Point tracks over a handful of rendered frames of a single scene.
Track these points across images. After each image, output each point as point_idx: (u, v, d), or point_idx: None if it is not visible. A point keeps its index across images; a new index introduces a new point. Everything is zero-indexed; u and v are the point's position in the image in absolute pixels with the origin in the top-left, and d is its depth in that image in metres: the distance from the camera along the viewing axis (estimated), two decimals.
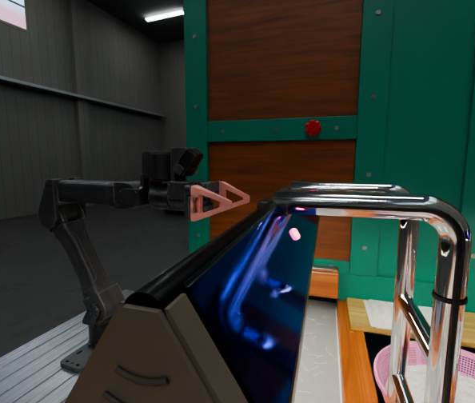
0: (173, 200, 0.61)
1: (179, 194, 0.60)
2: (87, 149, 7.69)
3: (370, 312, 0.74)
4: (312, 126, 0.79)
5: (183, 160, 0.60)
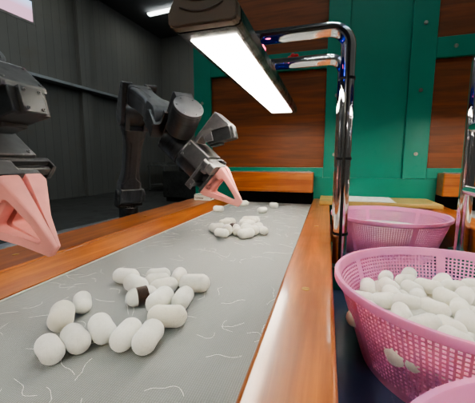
0: (183, 158, 0.58)
1: (193, 159, 0.57)
2: (90, 139, 7.91)
3: None
4: None
5: (217, 132, 0.56)
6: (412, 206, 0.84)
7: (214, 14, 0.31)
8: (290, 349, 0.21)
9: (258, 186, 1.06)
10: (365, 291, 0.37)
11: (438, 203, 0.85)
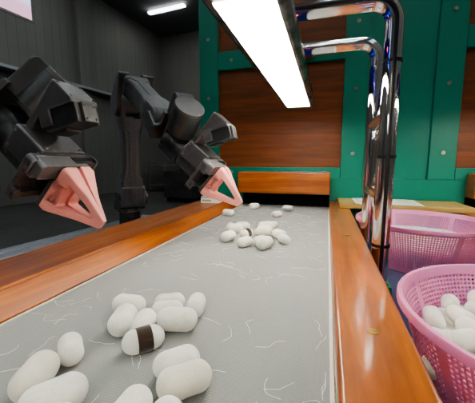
0: (183, 158, 0.58)
1: (193, 160, 0.57)
2: (90, 139, 7.83)
3: (357, 200, 0.88)
4: None
5: (217, 132, 0.57)
6: (443, 210, 0.76)
7: None
8: None
9: (270, 188, 0.98)
10: (433, 325, 0.29)
11: (472, 207, 0.77)
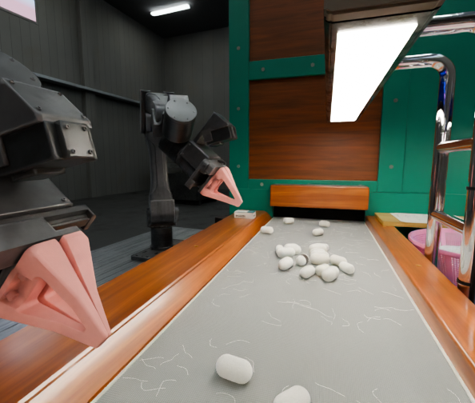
0: (183, 158, 0.58)
1: (193, 160, 0.57)
2: (93, 141, 7.80)
3: (398, 217, 0.85)
4: None
5: (217, 132, 0.56)
6: None
7: None
8: None
9: (305, 202, 0.95)
10: None
11: None
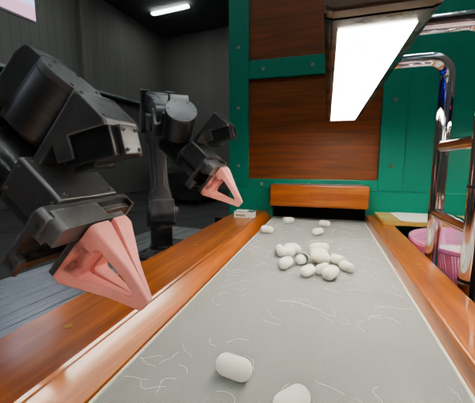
0: (183, 158, 0.58)
1: (193, 160, 0.57)
2: None
3: (398, 216, 0.85)
4: None
5: (217, 132, 0.56)
6: None
7: None
8: None
9: (305, 201, 0.94)
10: None
11: None
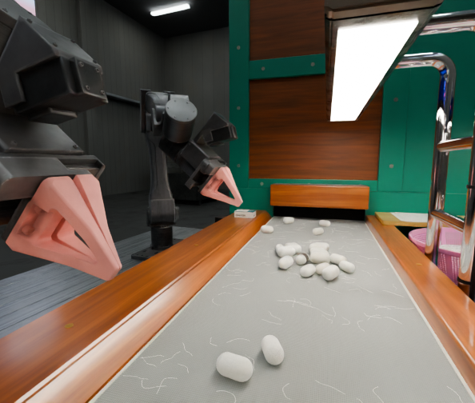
0: (183, 158, 0.58)
1: (193, 160, 0.57)
2: (93, 141, 7.80)
3: (398, 216, 0.85)
4: None
5: (217, 132, 0.56)
6: None
7: None
8: None
9: (305, 201, 0.95)
10: None
11: None
